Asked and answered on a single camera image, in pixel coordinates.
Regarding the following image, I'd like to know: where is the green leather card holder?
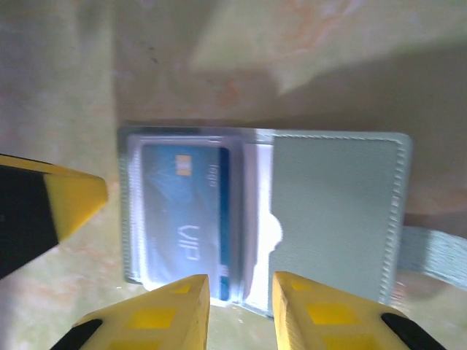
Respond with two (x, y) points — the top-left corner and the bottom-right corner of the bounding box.
(117, 122), (467, 320)

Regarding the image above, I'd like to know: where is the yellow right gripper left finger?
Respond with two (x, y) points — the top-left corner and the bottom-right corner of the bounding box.
(54, 273), (212, 350)

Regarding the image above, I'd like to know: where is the blue VIP credit card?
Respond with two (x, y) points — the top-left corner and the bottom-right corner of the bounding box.
(140, 144), (231, 302)

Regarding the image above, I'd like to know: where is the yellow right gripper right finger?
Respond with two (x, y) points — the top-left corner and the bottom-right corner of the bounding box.
(272, 271), (452, 350)

